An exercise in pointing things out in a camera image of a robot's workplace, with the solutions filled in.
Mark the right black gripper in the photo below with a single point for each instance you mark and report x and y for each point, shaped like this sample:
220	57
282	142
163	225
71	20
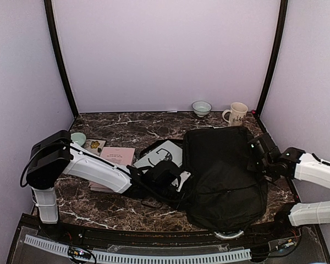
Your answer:
251	164

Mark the black student bag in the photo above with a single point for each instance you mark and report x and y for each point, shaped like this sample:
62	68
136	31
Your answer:
227	196

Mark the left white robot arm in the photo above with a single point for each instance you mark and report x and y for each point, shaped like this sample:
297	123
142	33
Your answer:
56	155

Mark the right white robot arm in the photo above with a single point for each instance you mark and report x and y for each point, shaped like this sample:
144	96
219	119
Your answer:
310	176

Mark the grey notebook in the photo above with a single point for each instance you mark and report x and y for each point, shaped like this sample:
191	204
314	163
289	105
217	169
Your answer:
162	150

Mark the pink book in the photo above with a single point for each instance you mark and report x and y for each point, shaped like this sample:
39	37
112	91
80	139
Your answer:
119	155

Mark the cream mug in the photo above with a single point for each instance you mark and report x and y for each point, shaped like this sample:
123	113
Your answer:
236	114

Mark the floral placemat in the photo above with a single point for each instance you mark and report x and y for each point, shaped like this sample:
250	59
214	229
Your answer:
94	146

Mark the small white bowl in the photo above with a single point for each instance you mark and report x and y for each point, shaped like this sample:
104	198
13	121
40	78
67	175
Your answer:
201	108

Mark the green bowl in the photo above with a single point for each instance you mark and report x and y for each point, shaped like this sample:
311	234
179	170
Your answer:
78	138

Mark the black front table rail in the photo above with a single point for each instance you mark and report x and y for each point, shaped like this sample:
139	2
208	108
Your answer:
163	230

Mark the white cable duct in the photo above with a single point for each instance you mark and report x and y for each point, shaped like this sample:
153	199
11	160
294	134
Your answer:
122	254

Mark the right black frame post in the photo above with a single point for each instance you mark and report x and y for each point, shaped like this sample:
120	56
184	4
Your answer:
274	56

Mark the black frame post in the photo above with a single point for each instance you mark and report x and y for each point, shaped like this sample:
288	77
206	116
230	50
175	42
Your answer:
274	56
59	57

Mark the left black frame post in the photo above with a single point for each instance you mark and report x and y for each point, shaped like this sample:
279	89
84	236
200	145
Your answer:
59	57

